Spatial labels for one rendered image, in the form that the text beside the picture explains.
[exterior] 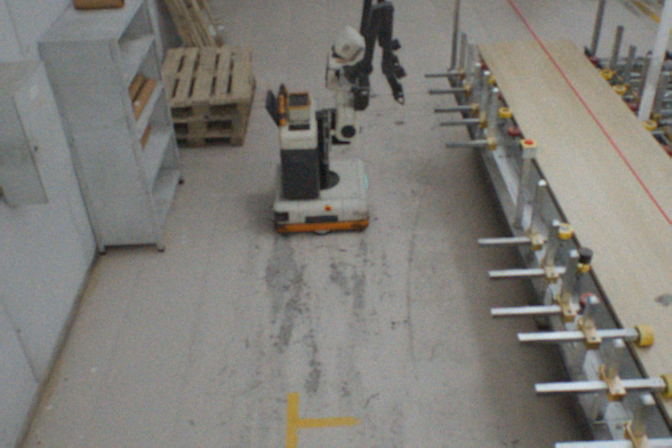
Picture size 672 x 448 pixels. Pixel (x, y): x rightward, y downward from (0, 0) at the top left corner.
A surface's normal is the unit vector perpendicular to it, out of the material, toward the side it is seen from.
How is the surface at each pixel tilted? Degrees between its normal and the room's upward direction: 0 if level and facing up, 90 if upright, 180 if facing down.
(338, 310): 0
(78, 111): 90
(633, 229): 0
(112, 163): 90
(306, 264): 0
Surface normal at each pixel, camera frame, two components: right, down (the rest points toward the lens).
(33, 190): 0.03, 0.56
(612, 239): -0.04, -0.83
